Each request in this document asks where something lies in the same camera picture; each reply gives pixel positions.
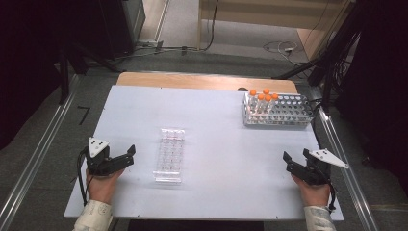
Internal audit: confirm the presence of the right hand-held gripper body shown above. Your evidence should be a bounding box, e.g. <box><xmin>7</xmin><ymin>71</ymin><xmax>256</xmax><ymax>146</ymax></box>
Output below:
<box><xmin>301</xmin><ymin>147</ymin><xmax>350</xmax><ymax>187</ymax></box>

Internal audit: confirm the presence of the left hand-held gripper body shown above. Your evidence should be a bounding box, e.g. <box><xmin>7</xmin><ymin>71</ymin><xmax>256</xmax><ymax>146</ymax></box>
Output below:
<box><xmin>86</xmin><ymin>137</ymin><xmax>120</xmax><ymax>177</ymax></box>

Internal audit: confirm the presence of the clear plastic tube rack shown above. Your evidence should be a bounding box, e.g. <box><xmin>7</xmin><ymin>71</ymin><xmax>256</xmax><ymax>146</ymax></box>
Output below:
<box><xmin>152</xmin><ymin>127</ymin><xmax>187</xmax><ymax>185</ymax></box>

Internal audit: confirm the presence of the metal test tube rack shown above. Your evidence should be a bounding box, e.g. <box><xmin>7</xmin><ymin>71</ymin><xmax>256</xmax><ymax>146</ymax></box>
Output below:
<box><xmin>241</xmin><ymin>90</ymin><xmax>316</xmax><ymax>130</ymax></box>

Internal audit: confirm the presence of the person's right hand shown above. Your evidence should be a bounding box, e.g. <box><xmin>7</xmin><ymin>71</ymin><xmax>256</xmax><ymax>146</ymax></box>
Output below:
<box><xmin>290</xmin><ymin>174</ymin><xmax>332</xmax><ymax>209</ymax></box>

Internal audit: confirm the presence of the person's left hand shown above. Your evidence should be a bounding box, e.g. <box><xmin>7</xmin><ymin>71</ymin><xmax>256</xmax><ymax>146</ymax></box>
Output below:
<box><xmin>85</xmin><ymin>167</ymin><xmax>125</xmax><ymax>205</ymax></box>

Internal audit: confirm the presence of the black upright stand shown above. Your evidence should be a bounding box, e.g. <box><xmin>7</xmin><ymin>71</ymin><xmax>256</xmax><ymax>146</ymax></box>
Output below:
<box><xmin>57</xmin><ymin>44</ymin><xmax>71</xmax><ymax>106</ymax></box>

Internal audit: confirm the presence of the grey power strip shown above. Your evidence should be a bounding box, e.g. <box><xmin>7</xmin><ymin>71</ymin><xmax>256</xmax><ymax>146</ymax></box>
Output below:
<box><xmin>136</xmin><ymin>38</ymin><xmax>166</xmax><ymax>52</ymax></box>

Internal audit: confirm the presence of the black cabinet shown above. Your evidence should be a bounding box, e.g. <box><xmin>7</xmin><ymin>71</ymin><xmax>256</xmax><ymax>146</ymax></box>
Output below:
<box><xmin>95</xmin><ymin>0</ymin><xmax>146</xmax><ymax>62</ymax></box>

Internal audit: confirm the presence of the light wooden furniture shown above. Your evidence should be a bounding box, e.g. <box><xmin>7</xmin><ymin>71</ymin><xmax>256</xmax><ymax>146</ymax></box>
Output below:
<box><xmin>196</xmin><ymin>0</ymin><xmax>354</xmax><ymax>62</ymax></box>

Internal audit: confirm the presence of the left hand-held gripper cable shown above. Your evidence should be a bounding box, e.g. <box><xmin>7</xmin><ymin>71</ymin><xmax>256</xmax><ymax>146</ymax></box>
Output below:
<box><xmin>76</xmin><ymin>145</ymin><xmax>97</xmax><ymax>207</ymax></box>

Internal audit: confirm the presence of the hand-held gripper cable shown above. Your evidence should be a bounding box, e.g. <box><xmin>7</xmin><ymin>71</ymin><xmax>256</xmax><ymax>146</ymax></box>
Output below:
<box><xmin>76</xmin><ymin>145</ymin><xmax>97</xmax><ymax>207</ymax></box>
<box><xmin>326</xmin><ymin>182</ymin><xmax>338</xmax><ymax>212</ymax></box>

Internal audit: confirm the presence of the aluminium floor rail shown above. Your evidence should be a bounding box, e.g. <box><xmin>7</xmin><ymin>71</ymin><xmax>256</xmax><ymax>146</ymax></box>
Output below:
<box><xmin>0</xmin><ymin>74</ymin><xmax>81</xmax><ymax>231</ymax></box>
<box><xmin>316</xmin><ymin>105</ymin><xmax>380</xmax><ymax>231</ymax></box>

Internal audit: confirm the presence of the right hand-held gripper cable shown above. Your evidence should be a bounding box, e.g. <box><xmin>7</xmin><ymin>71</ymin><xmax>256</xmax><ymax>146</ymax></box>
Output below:
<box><xmin>326</xmin><ymin>182</ymin><xmax>338</xmax><ymax>212</ymax></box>

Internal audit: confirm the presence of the grey floor cable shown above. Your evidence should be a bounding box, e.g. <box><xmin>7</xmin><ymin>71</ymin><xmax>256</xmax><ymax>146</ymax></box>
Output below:
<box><xmin>112</xmin><ymin>44</ymin><xmax>206</xmax><ymax>63</ymax></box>

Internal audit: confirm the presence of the black metal stand with cables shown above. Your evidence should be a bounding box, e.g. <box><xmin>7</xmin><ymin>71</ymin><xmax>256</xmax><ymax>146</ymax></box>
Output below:
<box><xmin>271</xmin><ymin>0</ymin><xmax>365</xmax><ymax>114</ymax></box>

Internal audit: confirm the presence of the white floor cable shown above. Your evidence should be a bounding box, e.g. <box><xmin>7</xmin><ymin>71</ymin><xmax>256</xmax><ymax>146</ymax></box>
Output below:
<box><xmin>263</xmin><ymin>39</ymin><xmax>301</xmax><ymax>65</ymax></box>

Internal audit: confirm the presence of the black hanging cable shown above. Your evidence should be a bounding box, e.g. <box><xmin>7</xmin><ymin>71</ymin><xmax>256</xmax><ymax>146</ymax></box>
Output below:
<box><xmin>197</xmin><ymin>0</ymin><xmax>220</xmax><ymax>53</ymax></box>

